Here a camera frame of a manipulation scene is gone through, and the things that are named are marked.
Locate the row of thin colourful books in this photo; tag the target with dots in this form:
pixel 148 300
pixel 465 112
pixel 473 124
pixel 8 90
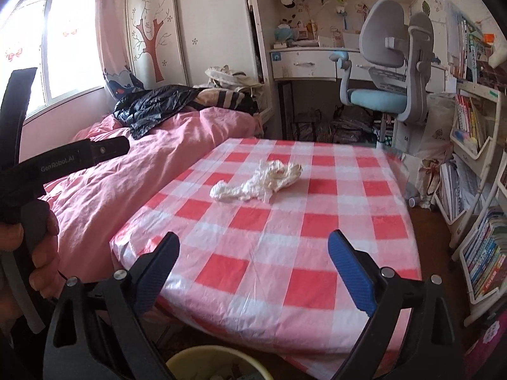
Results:
pixel 469 122

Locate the person's left hand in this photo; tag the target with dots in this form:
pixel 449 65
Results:
pixel 45 261

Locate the pink bag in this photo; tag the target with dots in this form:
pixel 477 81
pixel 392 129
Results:
pixel 487 340

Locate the yellow trash bin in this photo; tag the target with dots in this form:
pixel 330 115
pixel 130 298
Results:
pixel 190 358

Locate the pile of paper booklets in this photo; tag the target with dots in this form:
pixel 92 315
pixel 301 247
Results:
pixel 455 190

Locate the white tissue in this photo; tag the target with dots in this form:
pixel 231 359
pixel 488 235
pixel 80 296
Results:
pixel 253 184

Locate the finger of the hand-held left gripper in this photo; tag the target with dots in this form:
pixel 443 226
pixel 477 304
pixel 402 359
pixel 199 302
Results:
pixel 111 149

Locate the window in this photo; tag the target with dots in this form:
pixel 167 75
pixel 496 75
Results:
pixel 67 47

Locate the cream tote bag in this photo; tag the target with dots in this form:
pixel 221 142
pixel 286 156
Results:
pixel 229 77

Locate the black puffer jacket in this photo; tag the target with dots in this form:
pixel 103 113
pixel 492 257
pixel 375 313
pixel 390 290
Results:
pixel 150 107

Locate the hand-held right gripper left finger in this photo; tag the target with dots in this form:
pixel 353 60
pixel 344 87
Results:
pixel 158 273

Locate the white wardrobe with tree print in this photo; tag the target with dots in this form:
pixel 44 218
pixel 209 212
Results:
pixel 214 27

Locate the red checkered tablecloth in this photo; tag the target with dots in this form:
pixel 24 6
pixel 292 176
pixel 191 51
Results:
pixel 277 245

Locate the white fabric bag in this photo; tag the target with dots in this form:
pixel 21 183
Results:
pixel 439 126

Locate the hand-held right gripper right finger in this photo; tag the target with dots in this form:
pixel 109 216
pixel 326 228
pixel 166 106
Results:
pixel 352 273

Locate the pink curtain with whale print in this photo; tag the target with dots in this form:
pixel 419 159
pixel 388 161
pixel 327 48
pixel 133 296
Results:
pixel 113 27

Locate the white bookshelf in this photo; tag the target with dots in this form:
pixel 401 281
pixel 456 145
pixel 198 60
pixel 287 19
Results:
pixel 485 158

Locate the stack of colourful books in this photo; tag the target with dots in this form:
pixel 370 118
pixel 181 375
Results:
pixel 489 253

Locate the clear plastic storage bag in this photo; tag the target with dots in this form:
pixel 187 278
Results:
pixel 309 126
pixel 350 126

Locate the grey and blue office chair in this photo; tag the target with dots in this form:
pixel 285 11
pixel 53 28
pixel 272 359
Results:
pixel 382 31

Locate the row of upright books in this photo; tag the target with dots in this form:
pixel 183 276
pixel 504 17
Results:
pixel 469 47

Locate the white desk with drawers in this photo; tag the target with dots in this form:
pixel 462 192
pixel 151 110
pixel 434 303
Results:
pixel 305 65

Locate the pink duvet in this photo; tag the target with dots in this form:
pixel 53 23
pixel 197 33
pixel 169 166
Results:
pixel 119 190

